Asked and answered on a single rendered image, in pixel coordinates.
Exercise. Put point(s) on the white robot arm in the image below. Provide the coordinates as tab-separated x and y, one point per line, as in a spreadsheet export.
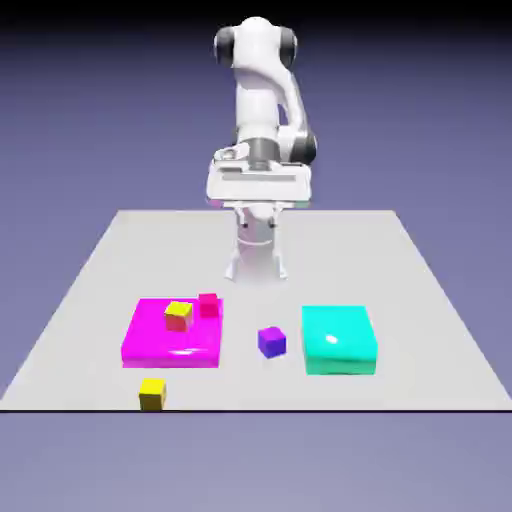
256	104

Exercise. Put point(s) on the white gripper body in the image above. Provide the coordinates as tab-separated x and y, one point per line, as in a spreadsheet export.
258	188

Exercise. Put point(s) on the small purple cube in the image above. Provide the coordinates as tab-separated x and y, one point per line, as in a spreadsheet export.
272	342

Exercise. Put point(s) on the small pink cube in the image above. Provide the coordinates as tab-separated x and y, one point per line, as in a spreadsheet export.
208	305

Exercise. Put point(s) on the large magenta box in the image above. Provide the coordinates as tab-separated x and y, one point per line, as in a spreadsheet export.
172	340

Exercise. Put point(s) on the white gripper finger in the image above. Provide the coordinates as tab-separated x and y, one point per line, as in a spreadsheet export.
274	218
241	218

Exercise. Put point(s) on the small yellow cube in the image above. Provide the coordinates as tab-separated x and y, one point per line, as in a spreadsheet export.
178	316
152	395

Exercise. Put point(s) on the large cyan box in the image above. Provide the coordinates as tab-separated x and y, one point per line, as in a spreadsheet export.
338	340

